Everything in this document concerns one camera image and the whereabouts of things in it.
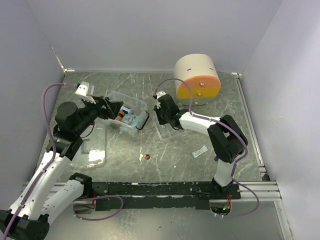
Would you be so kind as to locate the white blue ointment tube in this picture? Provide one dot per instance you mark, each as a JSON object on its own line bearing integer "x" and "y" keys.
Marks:
{"x": 127, "y": 110}

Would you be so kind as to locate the teal bandage packet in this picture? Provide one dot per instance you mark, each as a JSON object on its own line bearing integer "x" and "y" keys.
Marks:
{"x": 131, "y": 127}

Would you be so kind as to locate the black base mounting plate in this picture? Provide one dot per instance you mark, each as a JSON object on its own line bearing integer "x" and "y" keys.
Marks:
{"x": 161, "y": 195}

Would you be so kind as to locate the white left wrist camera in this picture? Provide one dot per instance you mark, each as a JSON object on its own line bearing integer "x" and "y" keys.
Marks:
{"x": 85, "y": 91}

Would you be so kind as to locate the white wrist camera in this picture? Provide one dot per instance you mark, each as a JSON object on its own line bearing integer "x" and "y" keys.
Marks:
{"x": 158, "y": 95}
{"x": 85, "y": 91}

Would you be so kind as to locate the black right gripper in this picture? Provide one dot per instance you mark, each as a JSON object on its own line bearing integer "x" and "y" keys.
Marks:
{"x": 157, "y": 109}

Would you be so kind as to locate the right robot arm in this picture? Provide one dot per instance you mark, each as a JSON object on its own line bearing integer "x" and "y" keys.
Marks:
{"x": 228, "y": 141}

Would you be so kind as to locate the aluminium frame rail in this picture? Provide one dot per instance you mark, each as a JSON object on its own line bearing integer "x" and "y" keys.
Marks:
{"x": 265, "y": 190}

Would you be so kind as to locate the clear plastic storage box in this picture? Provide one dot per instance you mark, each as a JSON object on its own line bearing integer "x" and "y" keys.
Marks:
{"x": 135, "y": 114}

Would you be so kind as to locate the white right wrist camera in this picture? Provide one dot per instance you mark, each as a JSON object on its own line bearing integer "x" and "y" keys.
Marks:
{"x": 158, "y": 95}

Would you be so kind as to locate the copper coin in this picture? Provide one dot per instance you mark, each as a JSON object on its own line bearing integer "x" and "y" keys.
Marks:
{"x": 147, "y": 156}

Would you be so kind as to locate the amber bottle orange label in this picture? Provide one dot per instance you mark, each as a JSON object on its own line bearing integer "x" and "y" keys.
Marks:
{"x": 116, "y": 122}

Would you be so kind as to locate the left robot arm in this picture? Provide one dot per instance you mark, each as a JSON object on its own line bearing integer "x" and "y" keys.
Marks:
{"x": 30, "y": 216}

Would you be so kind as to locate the clear teal packet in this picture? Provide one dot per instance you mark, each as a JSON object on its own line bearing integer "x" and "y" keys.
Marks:
{"x": 199, "y": 152}

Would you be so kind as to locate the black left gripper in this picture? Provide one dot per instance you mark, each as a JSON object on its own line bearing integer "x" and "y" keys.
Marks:
{"x": 113, "y": 107}

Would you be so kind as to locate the round drawer cabinet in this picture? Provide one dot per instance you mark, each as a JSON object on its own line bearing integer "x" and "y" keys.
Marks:
{"x": 201, "y": 83}

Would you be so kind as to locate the clear compartment tray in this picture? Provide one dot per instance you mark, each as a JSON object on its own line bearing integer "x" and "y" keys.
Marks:
{"x": 166, "y": 132}

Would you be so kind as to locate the clear plastic box lid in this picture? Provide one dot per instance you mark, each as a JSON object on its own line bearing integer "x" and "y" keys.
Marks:
{"x": 94, "y": 138}

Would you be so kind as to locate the white gauze pad on lid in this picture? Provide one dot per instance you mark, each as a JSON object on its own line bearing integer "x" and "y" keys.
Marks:
{"x": 96, "y": 155}

